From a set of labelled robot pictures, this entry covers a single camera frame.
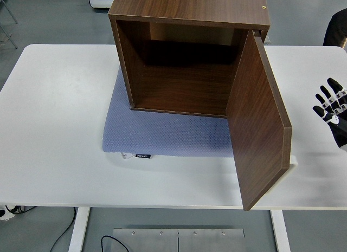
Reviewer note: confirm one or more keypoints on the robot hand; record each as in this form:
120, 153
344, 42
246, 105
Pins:
337, 127

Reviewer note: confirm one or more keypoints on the brown wooden cabinet door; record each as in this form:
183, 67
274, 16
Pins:
257, 127

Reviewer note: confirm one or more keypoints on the brown wooden cabinet body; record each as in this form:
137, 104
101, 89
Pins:
189, 5

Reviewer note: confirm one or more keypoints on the person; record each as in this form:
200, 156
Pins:
336, 29

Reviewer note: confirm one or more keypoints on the white table leg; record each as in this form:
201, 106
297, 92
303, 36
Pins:
279, 230
78, 230

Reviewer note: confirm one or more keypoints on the black mat label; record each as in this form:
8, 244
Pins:
143, 156

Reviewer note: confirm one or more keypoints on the small white mat tag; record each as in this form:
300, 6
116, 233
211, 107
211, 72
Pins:
124, 155

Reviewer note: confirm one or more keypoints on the grey metal plate with screws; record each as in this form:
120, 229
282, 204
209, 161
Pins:
146, 241

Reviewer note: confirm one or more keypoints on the white appliance with slot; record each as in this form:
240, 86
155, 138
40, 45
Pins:
100, 1

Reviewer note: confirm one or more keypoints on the grey metal rack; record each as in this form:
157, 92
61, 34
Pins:
11, 32

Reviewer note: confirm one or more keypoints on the white power strip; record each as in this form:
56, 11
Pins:
5, 212

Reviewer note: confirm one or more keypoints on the small grey bracket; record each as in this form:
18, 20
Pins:
267, 40

